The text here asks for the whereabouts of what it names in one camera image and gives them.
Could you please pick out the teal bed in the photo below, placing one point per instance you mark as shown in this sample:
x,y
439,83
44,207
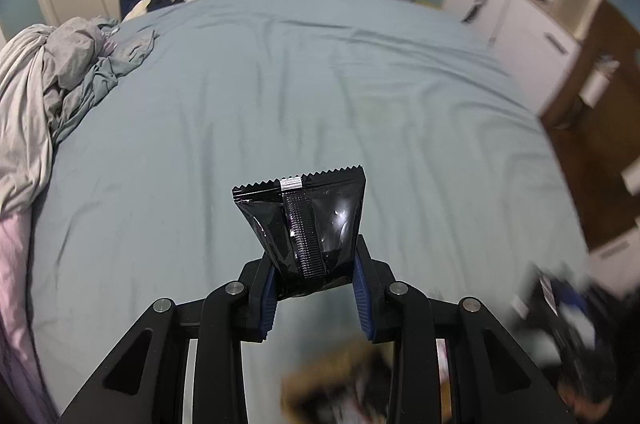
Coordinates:
x,y
300,94

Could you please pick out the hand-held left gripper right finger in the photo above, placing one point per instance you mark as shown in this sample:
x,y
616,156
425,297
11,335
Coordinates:
x,y
361,304

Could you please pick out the brown cardboard box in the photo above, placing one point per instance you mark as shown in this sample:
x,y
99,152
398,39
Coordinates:
x,y
330,384

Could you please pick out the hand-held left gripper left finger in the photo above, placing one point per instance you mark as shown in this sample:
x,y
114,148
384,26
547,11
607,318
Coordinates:
x,y
270,304

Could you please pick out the white cabinet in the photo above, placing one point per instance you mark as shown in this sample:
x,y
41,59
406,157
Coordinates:
x,y
520,24

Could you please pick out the grey lilac duvet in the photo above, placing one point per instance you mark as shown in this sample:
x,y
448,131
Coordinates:
x,y
45,94

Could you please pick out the black snack packet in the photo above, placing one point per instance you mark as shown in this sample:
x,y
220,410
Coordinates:
x,y
330,224

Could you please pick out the brown wooden shelf unit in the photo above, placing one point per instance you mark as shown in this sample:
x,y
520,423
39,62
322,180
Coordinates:
x,y
595,144

